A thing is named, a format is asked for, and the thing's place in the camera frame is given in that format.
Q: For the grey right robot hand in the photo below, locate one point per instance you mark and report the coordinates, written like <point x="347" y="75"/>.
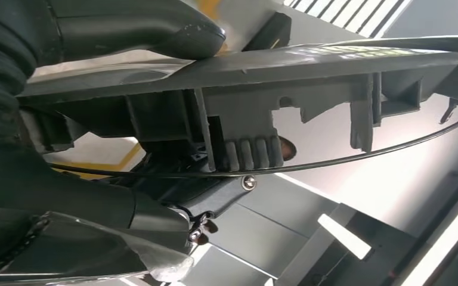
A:
<point x="75" y="189"/>

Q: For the steel workbench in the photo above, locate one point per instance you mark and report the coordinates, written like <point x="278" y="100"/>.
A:
<point x="371" y="189"/>

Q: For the black box device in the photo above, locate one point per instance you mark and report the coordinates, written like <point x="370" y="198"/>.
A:
<point x="270" y="31"/>

